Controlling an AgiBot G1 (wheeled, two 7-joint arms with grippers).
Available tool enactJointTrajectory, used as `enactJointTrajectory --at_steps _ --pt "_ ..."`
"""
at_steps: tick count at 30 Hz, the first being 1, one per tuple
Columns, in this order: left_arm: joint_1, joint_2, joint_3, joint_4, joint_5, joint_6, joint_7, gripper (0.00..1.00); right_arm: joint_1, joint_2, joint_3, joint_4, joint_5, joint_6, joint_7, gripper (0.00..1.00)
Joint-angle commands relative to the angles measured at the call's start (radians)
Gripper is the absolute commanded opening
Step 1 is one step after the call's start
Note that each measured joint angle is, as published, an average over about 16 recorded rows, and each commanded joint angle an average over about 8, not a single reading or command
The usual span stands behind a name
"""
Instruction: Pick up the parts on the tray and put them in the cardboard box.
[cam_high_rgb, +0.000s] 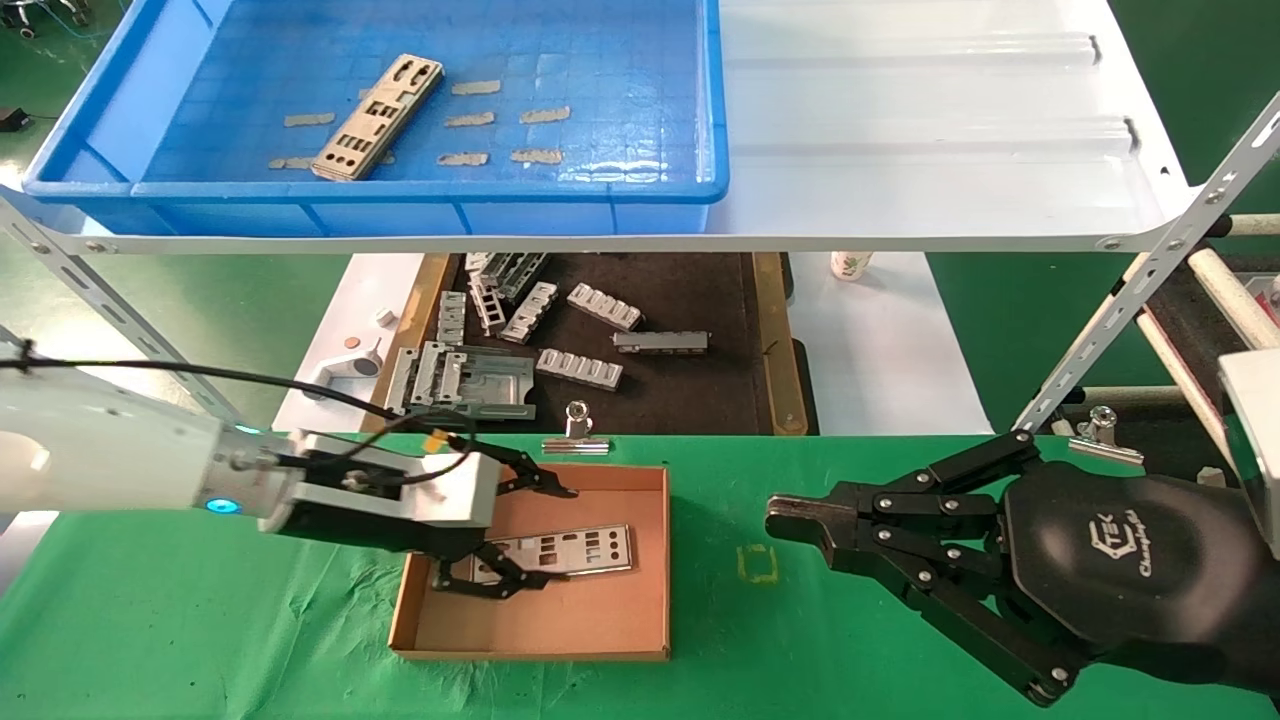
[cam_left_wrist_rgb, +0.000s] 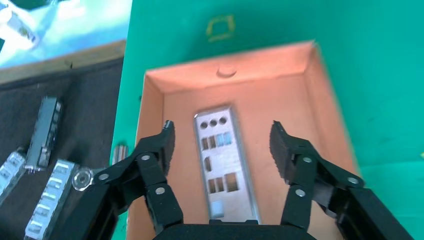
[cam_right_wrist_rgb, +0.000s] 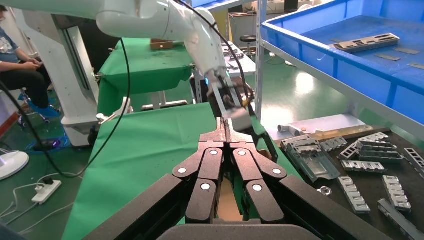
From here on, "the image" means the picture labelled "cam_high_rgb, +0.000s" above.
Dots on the dark grey ladder bracket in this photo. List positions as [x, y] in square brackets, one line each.
[515, 272]

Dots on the thin cream round rod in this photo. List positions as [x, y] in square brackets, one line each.
[1130, 395]
[1250, 225]

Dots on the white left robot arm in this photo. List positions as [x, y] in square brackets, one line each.
[100, 450]

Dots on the perforated metal plate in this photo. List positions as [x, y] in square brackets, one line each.
[575, 560]
[400, 90]

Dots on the white plastic pipe fitting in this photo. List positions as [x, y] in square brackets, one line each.
[345, 368]

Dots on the green tablecloth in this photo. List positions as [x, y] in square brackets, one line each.
[250, 620]

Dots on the grey slotted metal bracket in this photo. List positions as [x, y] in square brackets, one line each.
[528, 312]

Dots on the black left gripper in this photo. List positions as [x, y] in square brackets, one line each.
[380, 535]

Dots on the small light metal piece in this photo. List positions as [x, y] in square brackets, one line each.
[476, 261]

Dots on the grey slotted metal block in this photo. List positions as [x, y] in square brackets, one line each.
[578, 369]
[604, 307]

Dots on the brown cardboard box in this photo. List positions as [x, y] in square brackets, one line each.
[600, 620]

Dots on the small grey ribbed bracket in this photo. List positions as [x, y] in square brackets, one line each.
[451, 318]

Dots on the ladder-shaped metal part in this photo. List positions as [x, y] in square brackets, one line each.
[487, 305]

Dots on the black board with wooden edge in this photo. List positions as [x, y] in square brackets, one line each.
[1190, 320]

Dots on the beige tape strip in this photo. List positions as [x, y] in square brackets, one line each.
[462, 158]
[545, 115]
[309, 119]
[290, 162]
[469, 119]
[537, 155]
[475, 87]

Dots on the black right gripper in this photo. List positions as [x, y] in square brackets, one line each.
[1130, 560]

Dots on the small black device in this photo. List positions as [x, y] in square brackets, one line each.
[12, 118]

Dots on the silver binder clip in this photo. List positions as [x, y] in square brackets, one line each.
[1105, 451]
[575, 447]

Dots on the large grey metal frame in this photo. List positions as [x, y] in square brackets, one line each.
[490, 385]

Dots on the long grey metal bar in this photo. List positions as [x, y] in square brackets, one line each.
[660, 342]

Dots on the white metal shelving rack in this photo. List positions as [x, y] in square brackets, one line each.
[900, 150]

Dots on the white printed paper cup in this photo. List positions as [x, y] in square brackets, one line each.
[851, 265]

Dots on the blue plastic tray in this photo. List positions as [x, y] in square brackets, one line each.
[600, 60]

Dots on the black tray with wooden rim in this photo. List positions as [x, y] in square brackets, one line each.
[690, 390]

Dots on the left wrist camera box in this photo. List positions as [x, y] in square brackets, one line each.
[440, 495]

